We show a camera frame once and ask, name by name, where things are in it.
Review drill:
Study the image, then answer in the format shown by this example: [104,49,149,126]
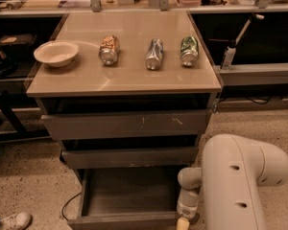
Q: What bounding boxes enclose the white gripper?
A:
[176,189,200,230]

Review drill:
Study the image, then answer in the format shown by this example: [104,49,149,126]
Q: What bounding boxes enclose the grey bottom drawer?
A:
[68,166,180,230]

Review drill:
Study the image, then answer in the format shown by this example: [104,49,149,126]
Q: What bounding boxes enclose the grey drawer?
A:
[41,110,211,140]
[62,147,198,169]
[68,166,180,230]

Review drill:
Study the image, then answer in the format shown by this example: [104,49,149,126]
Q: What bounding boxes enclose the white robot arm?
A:
[176,134,288,230]

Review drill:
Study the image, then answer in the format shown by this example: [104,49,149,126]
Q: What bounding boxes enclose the grey middle drawer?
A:
[62,147,198,169]

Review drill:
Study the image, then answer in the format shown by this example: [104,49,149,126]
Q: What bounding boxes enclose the grey drawer cabinet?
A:
[26,10,223,177]

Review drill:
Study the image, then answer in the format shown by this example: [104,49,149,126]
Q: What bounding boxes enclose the grey top drawer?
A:
[41,110,211,140]

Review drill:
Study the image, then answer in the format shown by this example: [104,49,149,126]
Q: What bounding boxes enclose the white sneaker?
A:
[0,212,33,230]

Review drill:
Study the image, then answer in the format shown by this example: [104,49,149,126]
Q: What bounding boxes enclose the silver blue soda can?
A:
[145,38,163,70]

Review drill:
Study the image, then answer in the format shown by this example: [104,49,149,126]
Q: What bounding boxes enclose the green soda can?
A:
[180,36,199,67]

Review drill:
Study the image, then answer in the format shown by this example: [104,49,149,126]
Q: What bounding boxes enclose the brown patterned soda can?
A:
[99,35,120,65]

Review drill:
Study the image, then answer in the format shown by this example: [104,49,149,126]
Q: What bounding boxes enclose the black office chair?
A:
[0,22,51,158]

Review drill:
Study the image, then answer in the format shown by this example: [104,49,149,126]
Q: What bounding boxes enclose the white bowl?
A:
[34,40,79,67]

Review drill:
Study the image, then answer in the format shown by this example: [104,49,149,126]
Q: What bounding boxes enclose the black floor cable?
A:
[60,191,83,222]

